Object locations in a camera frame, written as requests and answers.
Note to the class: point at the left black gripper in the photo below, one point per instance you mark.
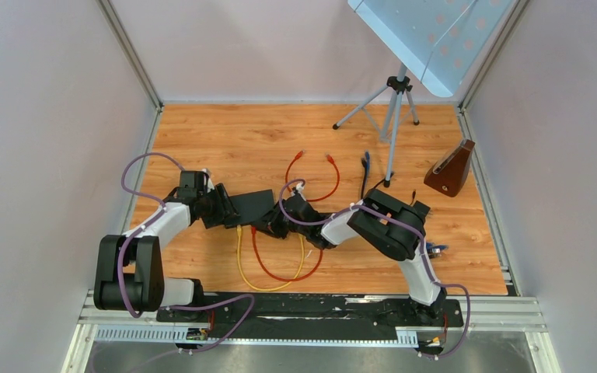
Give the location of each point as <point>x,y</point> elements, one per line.
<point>225,210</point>

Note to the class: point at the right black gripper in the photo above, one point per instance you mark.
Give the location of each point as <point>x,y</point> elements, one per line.
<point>270,224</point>

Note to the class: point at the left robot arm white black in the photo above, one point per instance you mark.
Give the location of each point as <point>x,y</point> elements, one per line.
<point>129,273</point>

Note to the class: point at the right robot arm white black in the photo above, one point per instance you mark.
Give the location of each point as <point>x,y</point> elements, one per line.
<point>394,228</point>

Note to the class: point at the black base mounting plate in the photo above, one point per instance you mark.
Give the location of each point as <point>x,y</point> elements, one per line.
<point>304,316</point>

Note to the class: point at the brown wooden metronome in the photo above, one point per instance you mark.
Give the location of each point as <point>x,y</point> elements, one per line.
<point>449,174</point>

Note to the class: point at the grey tripod stand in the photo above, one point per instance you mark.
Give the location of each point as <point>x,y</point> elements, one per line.
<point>401,106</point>

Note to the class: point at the light blue perforated panel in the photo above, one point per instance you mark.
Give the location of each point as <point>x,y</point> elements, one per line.
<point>438,41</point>

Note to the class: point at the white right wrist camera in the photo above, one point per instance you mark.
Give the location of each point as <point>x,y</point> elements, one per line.
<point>298,189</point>

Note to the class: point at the aluminium frame rail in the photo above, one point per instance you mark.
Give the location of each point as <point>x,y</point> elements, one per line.
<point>482,314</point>

